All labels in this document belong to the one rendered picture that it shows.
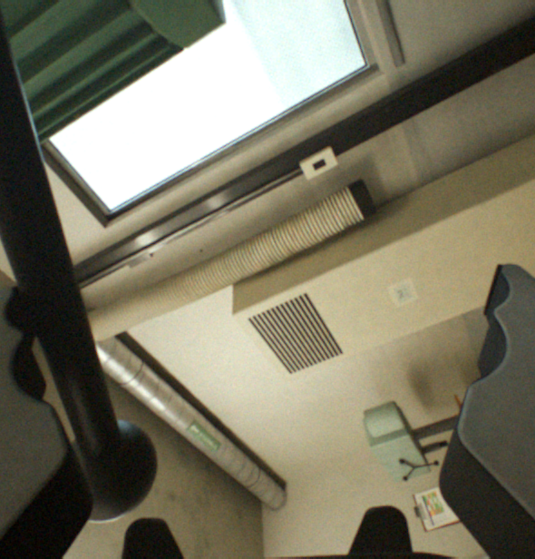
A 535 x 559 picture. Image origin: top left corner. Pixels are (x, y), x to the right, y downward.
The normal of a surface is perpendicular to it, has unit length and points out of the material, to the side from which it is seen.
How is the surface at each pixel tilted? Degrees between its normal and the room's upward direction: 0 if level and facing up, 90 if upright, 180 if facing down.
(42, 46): 90
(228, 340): 90
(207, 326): 90
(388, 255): 90
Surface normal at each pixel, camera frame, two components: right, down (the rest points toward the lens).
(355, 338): 0.06, 0.60
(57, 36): 0.37, 0.91
